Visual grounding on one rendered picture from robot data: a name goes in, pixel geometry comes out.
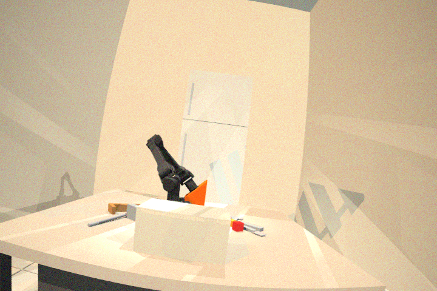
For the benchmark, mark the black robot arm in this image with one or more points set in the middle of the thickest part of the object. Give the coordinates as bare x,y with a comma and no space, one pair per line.
167,167

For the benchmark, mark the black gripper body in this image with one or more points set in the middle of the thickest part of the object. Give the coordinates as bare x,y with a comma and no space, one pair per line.
175,193

